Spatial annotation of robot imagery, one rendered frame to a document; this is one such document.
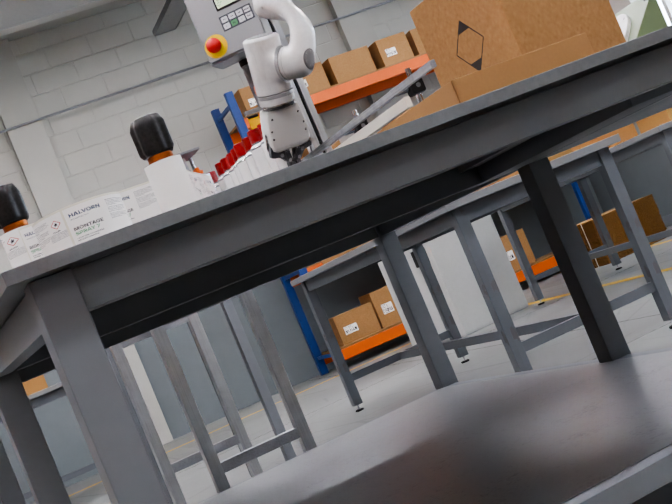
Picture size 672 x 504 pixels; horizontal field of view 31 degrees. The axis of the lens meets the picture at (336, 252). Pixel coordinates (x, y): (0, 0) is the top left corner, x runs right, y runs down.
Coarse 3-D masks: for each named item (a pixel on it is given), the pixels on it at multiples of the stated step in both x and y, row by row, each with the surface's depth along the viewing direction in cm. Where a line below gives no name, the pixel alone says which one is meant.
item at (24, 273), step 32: (576, 64) 186; (608, 64) 193; (480, 96) 179; (512, 96) 181; (416, 128) 175; (320, 160) 169; (352, 160) 174; (224, 192) 163; (256, 192) 165; (160, 224) 160; (64, 256) 155; (96, 256) 159; (0, 288) 157; (0, 320) 194
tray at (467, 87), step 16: (544, 48) 188; (560, 48) 189; (576, 48) 190; (496, 64) 185; (512, 64) 186; (528, 64) 187; (544, 64) 188; (560, 64) 189; (464, 80) 182; (480, 80) 183; (496, 80) 184; (512, 80) 185; (432, 96) 188; (448, 96) 184; (464, 96) 182; (416, 112) 194; (432, 112) 190; (384, 128) 206
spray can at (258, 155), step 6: (252, 132) 294; (258, 132) 295; (252, 138) 294; (258, 138) 294; (252, 144) 295; (258, 144) 294; (252, 150) 294; (258, 150) 293; (252, 156) 295; (258, 156) 293; (264, 156) 293; (258, 162) 294; (264, 162) 293; (258, 168) 294; (264, 168) 293; (264, 174) 293
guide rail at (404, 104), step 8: (408, 96) 215; (400, 104) 216; (408, 104) 215; (384, 112) 223; (392, 112) 220; (400, 112) 218; (376, 120) 227; (384, 120) 224; (392, 120) 224; (368, 128) 231; (376, 128) 228; (352, 136) 239; (360, 136) 236; (368, 136) 233; (344, 144) 243
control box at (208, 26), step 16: (192, 0) 304; (208, 0) 303; (192, 16) 304; (208, 16) 303; (256, 16) 301; (208, 32) 304; (224, 32) 303; (240, 32) 302; (256, 32) 301; (224, 48) 303; (240, 48) 302; (224, 64) 308
